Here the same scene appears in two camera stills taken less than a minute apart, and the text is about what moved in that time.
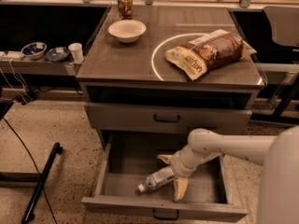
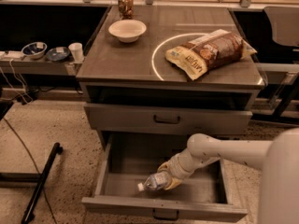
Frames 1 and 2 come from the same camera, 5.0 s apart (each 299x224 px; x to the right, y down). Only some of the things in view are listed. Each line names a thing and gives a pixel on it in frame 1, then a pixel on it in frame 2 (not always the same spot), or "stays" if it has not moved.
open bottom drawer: [127, 158] stays
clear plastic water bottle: [155, 180] stays
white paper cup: [77, 49] stays
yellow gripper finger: [165, 158] to [164, 167]
